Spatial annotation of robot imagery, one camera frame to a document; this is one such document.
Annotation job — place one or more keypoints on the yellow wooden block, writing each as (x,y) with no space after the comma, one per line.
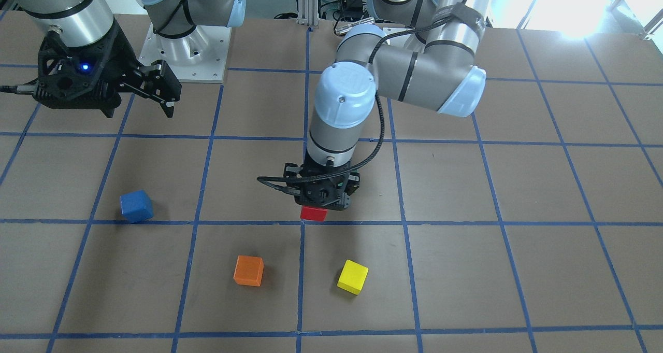
(352,277)

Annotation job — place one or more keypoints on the blue wooden block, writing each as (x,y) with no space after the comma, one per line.
(136,206)

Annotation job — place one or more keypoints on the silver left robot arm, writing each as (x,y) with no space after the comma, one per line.
(429,64)

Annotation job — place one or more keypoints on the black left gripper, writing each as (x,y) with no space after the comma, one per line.
(354,185)

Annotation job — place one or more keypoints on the orange wooden block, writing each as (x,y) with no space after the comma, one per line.
(249,271)

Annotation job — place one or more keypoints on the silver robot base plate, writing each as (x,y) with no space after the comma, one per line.
(200,57)

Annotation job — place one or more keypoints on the red wooden block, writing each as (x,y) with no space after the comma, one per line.
(317,214)

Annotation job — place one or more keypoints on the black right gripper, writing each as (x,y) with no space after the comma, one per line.
(120,51)

